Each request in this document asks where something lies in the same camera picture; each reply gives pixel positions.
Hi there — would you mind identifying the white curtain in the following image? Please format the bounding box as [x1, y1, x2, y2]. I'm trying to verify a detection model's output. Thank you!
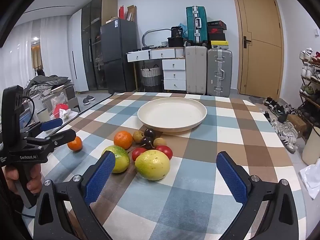
[0, 17, 71, 88]

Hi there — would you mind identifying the white drawer cabinet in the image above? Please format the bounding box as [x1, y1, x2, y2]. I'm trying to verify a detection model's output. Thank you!
[127, 47, 187, 92]

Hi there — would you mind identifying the black cable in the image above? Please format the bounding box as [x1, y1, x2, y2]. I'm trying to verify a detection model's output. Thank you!
[21, 96, 35, 127]

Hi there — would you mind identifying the person's left hand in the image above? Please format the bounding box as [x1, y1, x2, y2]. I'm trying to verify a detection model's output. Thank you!
[4, 164, 43, 195]

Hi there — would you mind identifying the white plastic bag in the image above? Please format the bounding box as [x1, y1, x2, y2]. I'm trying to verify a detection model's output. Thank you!
[299, 159, 320, 200]

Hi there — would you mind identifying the grey and white woven basket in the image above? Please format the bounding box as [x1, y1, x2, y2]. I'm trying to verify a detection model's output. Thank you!
[141, 65, 163, 92]

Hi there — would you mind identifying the white oval frame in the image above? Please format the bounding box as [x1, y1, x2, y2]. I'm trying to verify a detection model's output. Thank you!
[142, 28, 172, 48]

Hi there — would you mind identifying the white cup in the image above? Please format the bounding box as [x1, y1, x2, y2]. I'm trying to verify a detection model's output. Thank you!
[37, 109, 51, 123]

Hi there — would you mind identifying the green speckled round fruit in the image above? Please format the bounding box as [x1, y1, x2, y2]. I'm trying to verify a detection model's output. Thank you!
[101, 145, 130, 174]

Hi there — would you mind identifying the brown cardboard box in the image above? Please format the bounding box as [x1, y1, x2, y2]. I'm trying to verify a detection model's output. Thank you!
[286, 114, 307, 138]

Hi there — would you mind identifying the pile of grey bedding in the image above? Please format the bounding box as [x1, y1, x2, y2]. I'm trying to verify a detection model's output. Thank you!
[26, 75, 73, 93]

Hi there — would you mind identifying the black and red shoe box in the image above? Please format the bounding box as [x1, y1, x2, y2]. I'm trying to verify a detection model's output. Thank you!
[208, 27, 227, 41]

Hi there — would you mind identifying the yellow round fruit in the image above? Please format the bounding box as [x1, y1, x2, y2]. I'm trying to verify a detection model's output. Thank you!
[135, 149, 171, 181]

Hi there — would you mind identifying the dark glass cabinet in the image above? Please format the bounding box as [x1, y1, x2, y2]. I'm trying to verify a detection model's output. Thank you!
[81, 0, 118, 92]

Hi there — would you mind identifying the red tomato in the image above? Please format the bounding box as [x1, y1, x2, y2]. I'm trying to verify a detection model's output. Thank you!
[155, 145, 174, 160]
[132, 147, 148, 162]

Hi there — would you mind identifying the beige suitcase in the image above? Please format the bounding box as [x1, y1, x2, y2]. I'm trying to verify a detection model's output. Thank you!
[184, 45, 208, 95]

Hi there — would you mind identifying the black paper bag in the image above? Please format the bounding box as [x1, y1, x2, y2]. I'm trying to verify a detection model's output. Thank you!
[171, 26, 184, 38]

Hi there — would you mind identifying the teal suitcase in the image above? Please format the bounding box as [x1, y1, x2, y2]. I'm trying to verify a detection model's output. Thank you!
[186, 6, 208, 44]

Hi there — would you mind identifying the white bucket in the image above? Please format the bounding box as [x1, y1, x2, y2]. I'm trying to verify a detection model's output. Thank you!
[302, 126, 320, 165]

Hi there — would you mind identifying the black storage box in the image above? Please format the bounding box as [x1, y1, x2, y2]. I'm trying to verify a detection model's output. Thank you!
[167, 37, 185, 47]

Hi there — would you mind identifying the black refrigerator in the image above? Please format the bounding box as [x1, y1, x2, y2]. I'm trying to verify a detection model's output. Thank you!
[100, 18, 137, 94]

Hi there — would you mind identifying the checked tablecloth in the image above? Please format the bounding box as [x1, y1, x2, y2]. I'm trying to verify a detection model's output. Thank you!
[26, 92, 307, 240]

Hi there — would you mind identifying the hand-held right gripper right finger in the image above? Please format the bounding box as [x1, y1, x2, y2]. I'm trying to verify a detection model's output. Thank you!
[212, 151, 299, 240]

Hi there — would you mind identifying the white wardrobe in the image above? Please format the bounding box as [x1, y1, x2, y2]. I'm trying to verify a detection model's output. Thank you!
[68, 9, 89, 92]

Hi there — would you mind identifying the yellow and black shoe box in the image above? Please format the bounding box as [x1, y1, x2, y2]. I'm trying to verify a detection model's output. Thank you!
[209, 40, 229, 50]

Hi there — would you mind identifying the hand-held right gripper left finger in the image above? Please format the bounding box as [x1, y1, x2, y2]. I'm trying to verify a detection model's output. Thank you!
[34, 151, 117, 240]

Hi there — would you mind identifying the pile of sneakers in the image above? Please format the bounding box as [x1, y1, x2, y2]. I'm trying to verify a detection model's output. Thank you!
[262, 96, 299, 153]

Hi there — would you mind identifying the wooden door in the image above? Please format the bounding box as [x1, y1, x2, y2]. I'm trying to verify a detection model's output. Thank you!
[230, 0, 285, 101]

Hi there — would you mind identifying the wooden shoe rack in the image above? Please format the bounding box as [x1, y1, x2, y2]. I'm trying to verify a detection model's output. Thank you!
[299, 55, 320, 140]

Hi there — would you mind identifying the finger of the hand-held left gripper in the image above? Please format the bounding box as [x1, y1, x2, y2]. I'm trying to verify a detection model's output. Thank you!
[22, 129, 77, 157]
[24, 118, 63, 138]

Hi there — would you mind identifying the grey door mat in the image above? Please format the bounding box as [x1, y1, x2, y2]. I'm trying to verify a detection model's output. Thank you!
[241, 99, 263, 106]

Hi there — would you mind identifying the orange tangerine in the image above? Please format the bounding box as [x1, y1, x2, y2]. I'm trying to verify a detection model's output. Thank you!
[67, 136, 83, 152]
[114, 131, 133, 150]

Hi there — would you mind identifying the row of assorted shoes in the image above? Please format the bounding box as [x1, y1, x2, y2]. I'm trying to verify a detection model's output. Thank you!
[299, 47, 320, 120]

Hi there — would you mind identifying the cream round plate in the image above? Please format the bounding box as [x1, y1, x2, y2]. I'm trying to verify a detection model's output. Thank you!
[137, 97, 208, 133]

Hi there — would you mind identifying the silver suitcase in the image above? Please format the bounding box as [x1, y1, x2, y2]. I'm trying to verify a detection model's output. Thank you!
[207, 48, 233, 98]

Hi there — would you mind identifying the open cardboard box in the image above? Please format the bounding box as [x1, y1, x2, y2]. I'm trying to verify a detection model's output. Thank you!
[126, 5, 137, 22]

